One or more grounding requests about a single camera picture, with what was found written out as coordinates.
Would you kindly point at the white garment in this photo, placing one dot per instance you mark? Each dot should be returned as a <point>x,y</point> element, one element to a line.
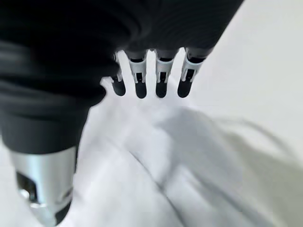
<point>165,165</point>

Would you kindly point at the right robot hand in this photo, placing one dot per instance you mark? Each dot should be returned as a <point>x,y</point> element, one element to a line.
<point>61,47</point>

